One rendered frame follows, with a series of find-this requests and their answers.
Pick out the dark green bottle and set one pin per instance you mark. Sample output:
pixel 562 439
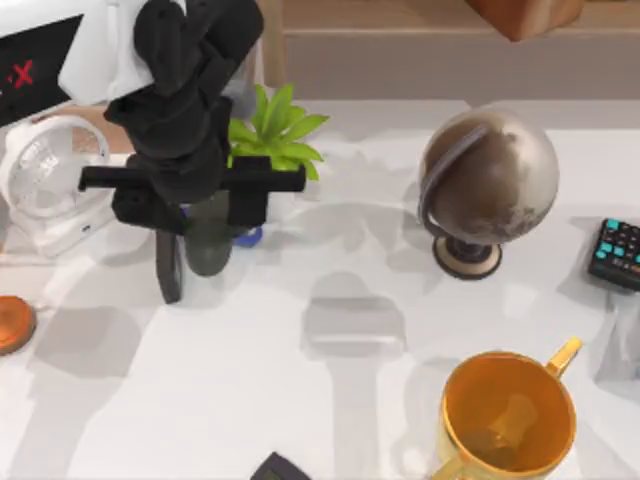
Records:
pixel 210 245

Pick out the green plant in blue pot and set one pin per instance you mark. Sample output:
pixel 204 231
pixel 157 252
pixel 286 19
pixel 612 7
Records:
pixel 280 130

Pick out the white table fan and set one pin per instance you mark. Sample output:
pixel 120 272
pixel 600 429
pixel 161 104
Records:
pixel 47 185

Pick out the orange round coaster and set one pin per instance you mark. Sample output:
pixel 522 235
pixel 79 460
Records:
pixel 14 324

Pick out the wooden shelf unit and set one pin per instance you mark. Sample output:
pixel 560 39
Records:
pixel 400 55

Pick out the small black device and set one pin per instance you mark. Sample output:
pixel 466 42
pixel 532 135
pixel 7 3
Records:
pixel 280 469

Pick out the brown globe on stand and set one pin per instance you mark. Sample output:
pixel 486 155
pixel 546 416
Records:
pixel 495 175

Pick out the golden trophy cup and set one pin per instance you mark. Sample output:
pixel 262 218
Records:
pixel 507 410

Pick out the black calculator with teal keys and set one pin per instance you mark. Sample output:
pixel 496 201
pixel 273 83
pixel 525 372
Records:
pixel 617 255

